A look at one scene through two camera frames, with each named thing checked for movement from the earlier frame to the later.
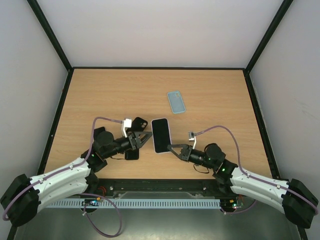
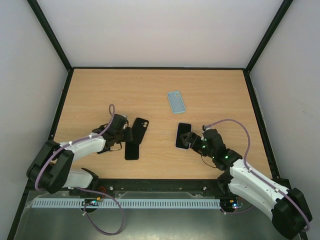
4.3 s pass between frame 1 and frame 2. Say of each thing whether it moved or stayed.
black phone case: stayed
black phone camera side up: moved
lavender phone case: moved
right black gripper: moved
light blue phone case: stayed
